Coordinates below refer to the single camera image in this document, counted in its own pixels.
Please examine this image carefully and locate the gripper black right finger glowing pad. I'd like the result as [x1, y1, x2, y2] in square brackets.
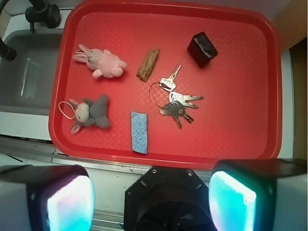
[208, 158, 308, 231]

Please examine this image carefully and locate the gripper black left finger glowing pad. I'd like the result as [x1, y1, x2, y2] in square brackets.
[0, 165, 95, 231]

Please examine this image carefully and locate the gray plush bunny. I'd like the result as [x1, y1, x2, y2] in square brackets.
[58, 94, 111, 135]

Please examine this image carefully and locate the blue sponge strip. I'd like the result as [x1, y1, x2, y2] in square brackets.
[131, 111, 148, 154]

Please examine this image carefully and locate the gray sink basin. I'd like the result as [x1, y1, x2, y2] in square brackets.
[0, 9, 70, 116]

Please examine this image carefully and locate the silver key bunch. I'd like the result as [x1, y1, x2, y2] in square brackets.
[149, 64, 204, 129]

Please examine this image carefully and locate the pink plush bunny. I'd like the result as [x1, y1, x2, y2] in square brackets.
[72, 44, 127, 78]

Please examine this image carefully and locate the red plastic tray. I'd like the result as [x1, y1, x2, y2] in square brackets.
[49, 0, 282, 170]

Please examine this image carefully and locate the dark brown box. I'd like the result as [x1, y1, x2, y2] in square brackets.
[187, 31, 218, 68]

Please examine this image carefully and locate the brown wood piece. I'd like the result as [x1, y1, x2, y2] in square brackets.
[136, 48, 160, 82]

